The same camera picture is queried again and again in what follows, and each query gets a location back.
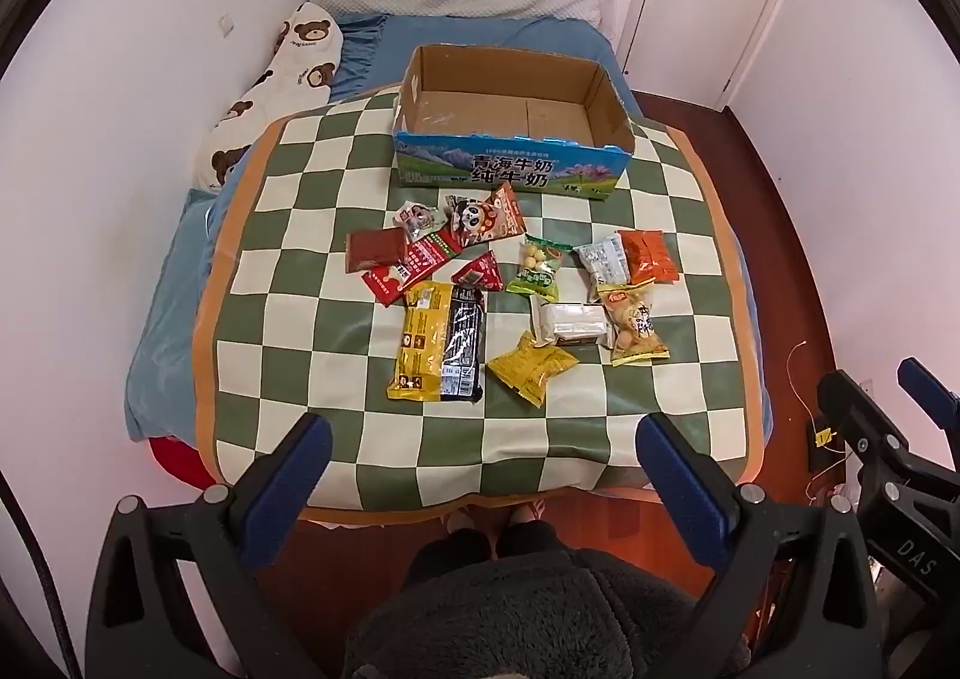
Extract large yellow black packet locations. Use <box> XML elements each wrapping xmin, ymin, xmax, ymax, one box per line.
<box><xmin>386</xmin><ymin>280</ymin><xmax>487</xmax><ymax>404</ymax></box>

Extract person's leg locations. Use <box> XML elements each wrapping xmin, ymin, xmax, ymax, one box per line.
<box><xmin>495</xmin><ymin>497</ymin><xmax>572</xmax><ymax>564</ymax></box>
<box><xmin>403</xmin><ymin>506</ymin><xmax>497</xmax><ymax>586</ymax></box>

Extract dark red square packet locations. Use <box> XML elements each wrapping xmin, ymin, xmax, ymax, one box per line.
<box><xmin>345</xmin><ymin>227</ymin><xmax>410</xmax><ymax>275</ymax></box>

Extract white door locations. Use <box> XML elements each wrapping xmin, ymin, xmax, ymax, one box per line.
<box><xmin>619</xmin><ymin>0</ymin><xmax>815</xmax><ymax>114</ymax></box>

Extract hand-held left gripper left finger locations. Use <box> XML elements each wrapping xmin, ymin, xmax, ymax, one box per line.
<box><xmin>86</xmin><ymin>413</ymin><xmax>335</xmax><ymax>679</ymax></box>

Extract white blue snack packet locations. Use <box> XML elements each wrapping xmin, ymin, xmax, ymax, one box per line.
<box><xmin>574</xmin><ymin>233</ymin><xmax>631</xmax><ymax>301</ymax></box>

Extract white wafer packet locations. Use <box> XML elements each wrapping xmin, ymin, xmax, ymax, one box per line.
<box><xmin>531</xmin><ymin>298</ymin><xmax>610</xmax><ymax>348</ymax></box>

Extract small yellow snack packet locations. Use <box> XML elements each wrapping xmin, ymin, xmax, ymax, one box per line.
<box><xmin>486</xmin><ymin>330</ymin><xmax>581</xmax><ymax>408</ymax></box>

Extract person's right leg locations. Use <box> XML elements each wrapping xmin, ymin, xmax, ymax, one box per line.
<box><xmin>495</xmin><ymin>497</ymin><xmax>572</xmax><ymax>564</ymax></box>

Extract black cable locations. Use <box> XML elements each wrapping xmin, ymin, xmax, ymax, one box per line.
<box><xmin>0</xmin><ymin>473</ymin><xmax>82</xmax><ymax>679</ymax></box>

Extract small white candy packet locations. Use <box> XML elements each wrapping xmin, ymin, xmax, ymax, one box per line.
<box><xmin>395</xmin><ymin>201</ymin><xmax>443</xmax><ymax>244</ymax></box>

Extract red triangular snack packet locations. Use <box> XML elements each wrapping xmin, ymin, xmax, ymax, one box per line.
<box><xmin>450</xmin><ymin>250</ymin><xmax>505</xmax><ymax>293</ymax></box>

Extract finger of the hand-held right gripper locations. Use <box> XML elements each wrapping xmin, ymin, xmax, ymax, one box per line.
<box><xmin>898</xmin><ymin>356</ymin><xmax>960</xmax><ymax>441</ymax></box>
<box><xmin>816</xmin><ymin>370</ymin><xmax>914</xmax><ymax>494</ymax></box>

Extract red object under bed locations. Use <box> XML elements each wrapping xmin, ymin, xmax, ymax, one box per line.
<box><xmin>146</xmin><ymin>435</ymin><xmax>220</xmax><ymax>494</ymax></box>

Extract clear biscuit bag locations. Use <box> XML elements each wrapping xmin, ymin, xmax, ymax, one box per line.
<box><xmin>596</xmin><ymin>281</ymin><xmax>671</xmax><ymax>366</ymax></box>

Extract person's grey fleece jacket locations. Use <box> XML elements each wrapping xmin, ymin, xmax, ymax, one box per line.
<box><xmin>343</xmin><ymin>548</ymin><xmax>752</xmax><ymax>679</ymax></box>

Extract green checkered mat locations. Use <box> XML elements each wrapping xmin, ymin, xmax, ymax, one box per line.
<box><xmin>191</xmin><ymin>83</ymin><xmax>766</xmax><ymax>526</ymax></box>

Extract orange brown snack packet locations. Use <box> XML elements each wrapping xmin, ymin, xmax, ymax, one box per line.
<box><xmin>480</xmin><ymin>182</ymin><xmax>526</xmax><ymax>239</ymax></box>

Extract bear print pillow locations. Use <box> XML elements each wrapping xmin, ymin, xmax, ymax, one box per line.
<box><xmin>196</xmin><ymin>2</ymin><xmax>346</xmax><ymax>194</ymax></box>

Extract person's left leg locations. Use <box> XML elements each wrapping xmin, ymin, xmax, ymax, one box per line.
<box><xmin>403</xmin><ymin>506</ymin><xmax>497</xmax><ymax>586</ymax></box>

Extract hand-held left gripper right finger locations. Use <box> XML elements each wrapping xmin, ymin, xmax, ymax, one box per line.
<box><xmin>636</xmin><ymin>413</ymin><xmax>880</xmax><ymax>679</ymax></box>

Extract long red snack packet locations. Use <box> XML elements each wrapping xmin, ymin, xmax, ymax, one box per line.
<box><xmin>361</xmin><ymin>229</ymin><xmax>464</xmax><ymax>309</ymax></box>

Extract green gumball candy bag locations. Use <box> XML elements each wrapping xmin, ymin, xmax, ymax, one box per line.
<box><xmin>505</xmin><ymin>236</ymin><xmax>565</xmax><ymax>309</ymax></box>

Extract printed cardboard box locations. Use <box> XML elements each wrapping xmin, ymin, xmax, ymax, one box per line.
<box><xmin>391</xmin><ymin>44</ymin><xmax>637</xmax><ymax>202</ymax></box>

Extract thin yellow cable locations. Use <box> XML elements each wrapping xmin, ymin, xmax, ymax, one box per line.
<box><xmin>786</xmin><ymin>340</ymin><xmax>852</xmax><ymax>504</ymax></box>

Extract bed with blue sheet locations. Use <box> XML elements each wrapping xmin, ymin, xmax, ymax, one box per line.
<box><xmin>124</xmin><ymin>11</ymin><xmax>773</xmax><ymax>444</ymax></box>

